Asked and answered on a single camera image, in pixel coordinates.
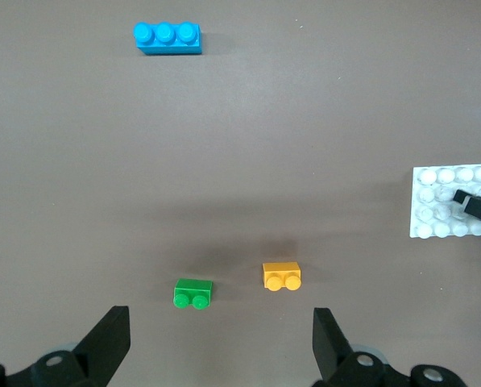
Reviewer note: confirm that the green two-stud block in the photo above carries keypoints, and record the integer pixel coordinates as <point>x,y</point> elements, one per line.
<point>191,292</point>

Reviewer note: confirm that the white studded base plate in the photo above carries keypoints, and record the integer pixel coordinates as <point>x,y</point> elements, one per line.
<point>429,201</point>

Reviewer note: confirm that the blue three-stud block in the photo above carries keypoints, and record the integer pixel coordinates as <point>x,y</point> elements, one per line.
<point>167,42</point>

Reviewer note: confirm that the yellow two-stud block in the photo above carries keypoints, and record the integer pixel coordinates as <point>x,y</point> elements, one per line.
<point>282,277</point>

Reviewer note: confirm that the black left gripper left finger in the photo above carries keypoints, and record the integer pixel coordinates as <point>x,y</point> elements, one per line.
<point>103,346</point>

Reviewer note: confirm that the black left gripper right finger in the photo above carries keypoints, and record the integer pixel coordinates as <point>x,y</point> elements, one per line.
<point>332,350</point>

